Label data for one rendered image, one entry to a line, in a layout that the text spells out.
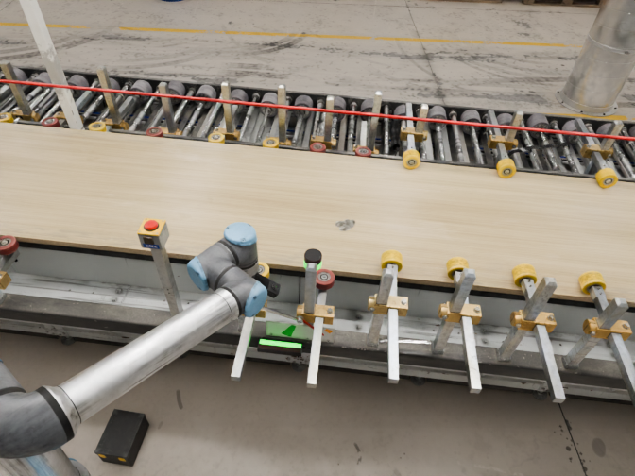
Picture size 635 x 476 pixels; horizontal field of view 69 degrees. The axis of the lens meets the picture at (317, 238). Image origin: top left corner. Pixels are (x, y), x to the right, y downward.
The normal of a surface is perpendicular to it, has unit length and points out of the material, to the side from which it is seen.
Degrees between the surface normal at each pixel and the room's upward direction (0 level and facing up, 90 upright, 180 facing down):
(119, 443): 0
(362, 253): 0
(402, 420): 0
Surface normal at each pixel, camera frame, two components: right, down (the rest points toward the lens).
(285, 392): 0.04, -0.69
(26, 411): 0.25, -0.62
